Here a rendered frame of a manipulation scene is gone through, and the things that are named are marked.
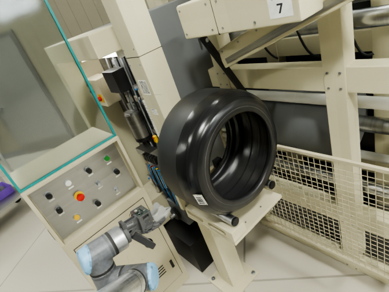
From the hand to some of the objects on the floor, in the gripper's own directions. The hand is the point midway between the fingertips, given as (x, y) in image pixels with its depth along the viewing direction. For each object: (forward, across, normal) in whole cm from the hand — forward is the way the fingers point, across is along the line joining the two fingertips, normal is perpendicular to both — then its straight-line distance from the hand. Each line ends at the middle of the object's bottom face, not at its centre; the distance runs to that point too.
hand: (168, 210), depth 117 cm
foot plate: (+48, +33, +106) cm, 121 cm away
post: (+48, +33, +106) cm, 121 cm away
